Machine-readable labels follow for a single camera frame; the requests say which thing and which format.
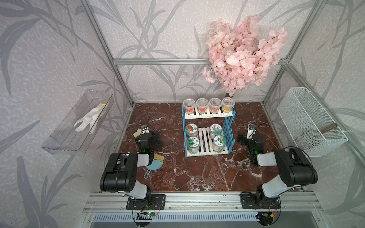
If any carrot lid seed container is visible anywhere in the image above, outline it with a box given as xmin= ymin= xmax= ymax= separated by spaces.
xmin=212 ymin=135 xmax=227 ymax=153

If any pink flower lid container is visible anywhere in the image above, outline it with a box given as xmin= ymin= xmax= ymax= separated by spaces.
xmin=209 ymin=123 xmax=222 ymax=139

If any green label seed container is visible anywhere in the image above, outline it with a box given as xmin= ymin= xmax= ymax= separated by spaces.
xmin=187 ymin=136 xmax=200 ymax=154

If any strawberry lid seed container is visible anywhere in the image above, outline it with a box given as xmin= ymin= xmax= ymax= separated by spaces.
xmin=185 ymin=123 xmax=198 ymax=138

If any small clear container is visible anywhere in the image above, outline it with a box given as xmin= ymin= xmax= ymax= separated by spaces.
xmin=221 ymin=97 xmax=235 ymax=113

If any clear seed container red label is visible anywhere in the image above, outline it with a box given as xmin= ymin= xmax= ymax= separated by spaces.
xmin=182 ymin=98 xmax=196 ymax=115

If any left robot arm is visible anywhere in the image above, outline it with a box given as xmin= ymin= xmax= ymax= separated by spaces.
xmin=99 ymin=133 xmax=154 ymax=203

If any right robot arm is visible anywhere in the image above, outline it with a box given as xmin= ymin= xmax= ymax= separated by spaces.
xmin=238 ymin=134 xmax=318 ymax=202

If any blue white two-tier shelf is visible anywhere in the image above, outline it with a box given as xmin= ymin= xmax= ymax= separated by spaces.
xmin=182 ymin=108 xmax=236 ymax=157

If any black work glove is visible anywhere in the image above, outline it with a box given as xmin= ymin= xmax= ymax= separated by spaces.
xmin=133 ymin=128 xmax=163 ymax=150

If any blue hand brush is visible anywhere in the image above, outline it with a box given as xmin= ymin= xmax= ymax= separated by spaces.
xmin=144 ymin=154 xmax=164 ymax=179

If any white glove in tray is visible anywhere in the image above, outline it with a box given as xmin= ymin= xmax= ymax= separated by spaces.
xmin=74 ymin=103 xmax=107 ymax=134

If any pink artificial blossom tree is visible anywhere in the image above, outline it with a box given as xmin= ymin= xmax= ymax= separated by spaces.
xmin=202 ymin=16 xmax=288 ymax=96

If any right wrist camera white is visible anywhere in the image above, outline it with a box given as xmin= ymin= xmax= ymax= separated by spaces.
xmin=246 ymin=124 xmax=257 ymax=139

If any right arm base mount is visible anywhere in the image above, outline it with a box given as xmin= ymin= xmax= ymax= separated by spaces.
xmin=240 ymin=192 xmax=281 ymax=210

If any wooden handled brush in basket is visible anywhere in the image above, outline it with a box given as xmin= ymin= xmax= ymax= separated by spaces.
xmin=295 ymin=123 xmax=338 ymax=147

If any white wire mesh basket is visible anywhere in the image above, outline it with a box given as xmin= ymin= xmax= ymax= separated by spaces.
xmin=277 ymin=87 xmax=348 ymax=157

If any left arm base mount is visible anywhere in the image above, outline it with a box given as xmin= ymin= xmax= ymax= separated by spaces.
xmin=126 ymin=194 xmax=166 ymax=211

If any clear acrylic wall tray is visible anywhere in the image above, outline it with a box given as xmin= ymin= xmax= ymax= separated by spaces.
xmin=41 ymin=89 xmax=115 ymax=155

